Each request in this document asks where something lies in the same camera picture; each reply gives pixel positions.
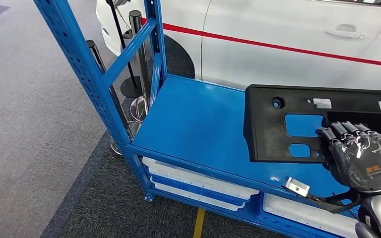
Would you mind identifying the white car door handle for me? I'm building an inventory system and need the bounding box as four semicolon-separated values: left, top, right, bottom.
325;24;365;40

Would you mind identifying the chrome stanchion post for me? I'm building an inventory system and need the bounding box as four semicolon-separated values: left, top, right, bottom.
128;9;152;124
86;40;135;156

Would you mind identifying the black plastic panel part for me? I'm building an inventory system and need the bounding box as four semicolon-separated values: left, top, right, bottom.
243;84;381;165

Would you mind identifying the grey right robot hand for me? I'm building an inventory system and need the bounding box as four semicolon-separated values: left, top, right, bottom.
315;120;381;193

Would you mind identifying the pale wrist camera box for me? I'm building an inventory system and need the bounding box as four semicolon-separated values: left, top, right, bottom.
283;177;311;198

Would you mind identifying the thin black pole stand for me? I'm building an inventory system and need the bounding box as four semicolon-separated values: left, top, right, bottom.
106;0;143;99

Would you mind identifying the blue metal shelf rack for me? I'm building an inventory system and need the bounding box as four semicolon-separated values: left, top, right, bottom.
32;0;381;238

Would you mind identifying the yellow floor tape square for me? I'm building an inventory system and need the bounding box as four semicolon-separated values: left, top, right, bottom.
192;208;206;238

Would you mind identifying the white car red stripe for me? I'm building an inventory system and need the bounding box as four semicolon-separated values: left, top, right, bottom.
96;0;381;93

